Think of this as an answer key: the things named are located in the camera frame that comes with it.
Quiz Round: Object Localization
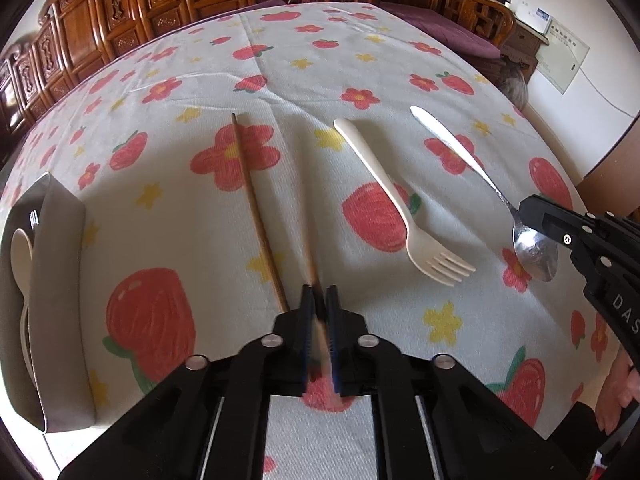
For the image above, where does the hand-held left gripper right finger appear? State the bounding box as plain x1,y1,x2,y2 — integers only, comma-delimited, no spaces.
325,285,583,480

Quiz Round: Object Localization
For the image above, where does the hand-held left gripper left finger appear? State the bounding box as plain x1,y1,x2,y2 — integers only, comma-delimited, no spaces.
57,284,317,480

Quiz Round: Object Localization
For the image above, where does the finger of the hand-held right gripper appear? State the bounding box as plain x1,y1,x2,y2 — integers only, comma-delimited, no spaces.
570,245,640,283
519,193,640,253

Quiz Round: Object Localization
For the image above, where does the wooden chopstick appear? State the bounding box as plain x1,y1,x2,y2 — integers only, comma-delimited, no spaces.
303,252,333,381
231,113,291,312

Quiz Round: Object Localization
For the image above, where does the metal spoon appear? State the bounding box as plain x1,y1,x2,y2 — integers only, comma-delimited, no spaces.
410,105,559,282

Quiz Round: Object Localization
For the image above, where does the cream fork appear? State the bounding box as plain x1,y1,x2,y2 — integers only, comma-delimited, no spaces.
333,117,477,287

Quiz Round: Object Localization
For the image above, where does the grey utensil box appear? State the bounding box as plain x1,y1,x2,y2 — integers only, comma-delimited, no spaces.
0,171,97,434

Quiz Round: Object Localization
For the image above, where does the cream speckled spoon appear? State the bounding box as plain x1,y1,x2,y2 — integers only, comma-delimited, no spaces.
10,228,38,401

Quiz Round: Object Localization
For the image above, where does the person's right forearm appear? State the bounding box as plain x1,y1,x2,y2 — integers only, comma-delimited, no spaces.
550,400,640,480

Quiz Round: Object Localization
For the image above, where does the person's right hand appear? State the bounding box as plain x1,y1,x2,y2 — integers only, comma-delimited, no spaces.
597,347,640,436

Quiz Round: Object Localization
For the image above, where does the grey fluffy object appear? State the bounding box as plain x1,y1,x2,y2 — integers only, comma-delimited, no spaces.
500,67,529,108

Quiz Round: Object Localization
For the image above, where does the small wooden cabinet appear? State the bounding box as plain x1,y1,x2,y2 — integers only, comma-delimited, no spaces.
500,10,546,73

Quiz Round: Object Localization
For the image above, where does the small white box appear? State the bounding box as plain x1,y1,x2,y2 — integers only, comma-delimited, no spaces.
517,2,553,36

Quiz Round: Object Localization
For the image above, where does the carved wooden side table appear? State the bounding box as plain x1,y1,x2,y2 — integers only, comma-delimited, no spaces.
439,0,517,48

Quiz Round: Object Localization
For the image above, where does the purple seat cushion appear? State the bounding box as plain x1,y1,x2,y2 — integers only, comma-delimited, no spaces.
382,1,502,59

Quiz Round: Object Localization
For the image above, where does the floral strawberry tablecloth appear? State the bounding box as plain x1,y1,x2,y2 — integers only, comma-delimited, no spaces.
0,2,623,480

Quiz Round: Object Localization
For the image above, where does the white wall poster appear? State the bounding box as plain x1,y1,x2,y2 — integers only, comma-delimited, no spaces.
536,16,592,95

